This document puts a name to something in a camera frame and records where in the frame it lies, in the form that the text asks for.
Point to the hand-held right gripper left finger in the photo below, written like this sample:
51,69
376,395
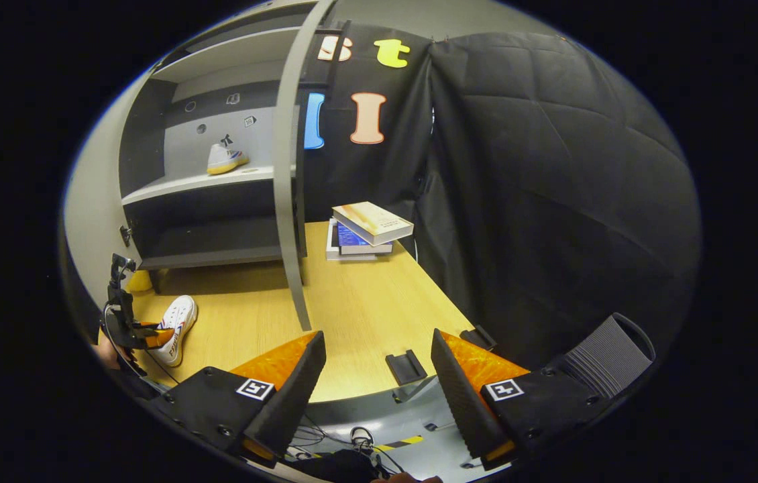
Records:
292,396

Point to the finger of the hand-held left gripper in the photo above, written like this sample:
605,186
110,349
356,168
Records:
157,335

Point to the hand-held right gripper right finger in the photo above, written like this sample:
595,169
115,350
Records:
463,396

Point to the white striped shoe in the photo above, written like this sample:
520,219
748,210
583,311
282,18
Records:
178,322
226,159

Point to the white shoe cabinet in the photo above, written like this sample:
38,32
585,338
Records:
218,194

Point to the small black holder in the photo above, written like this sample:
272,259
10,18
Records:
406,367

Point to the ribbed grey pad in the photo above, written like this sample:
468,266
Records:
610,355

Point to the white book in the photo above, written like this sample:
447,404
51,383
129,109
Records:
333,248

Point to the blue book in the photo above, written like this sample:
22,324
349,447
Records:
359,243

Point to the beige book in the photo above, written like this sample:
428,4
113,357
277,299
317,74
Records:
372,221

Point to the black backdrop cloth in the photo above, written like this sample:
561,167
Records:
540,201

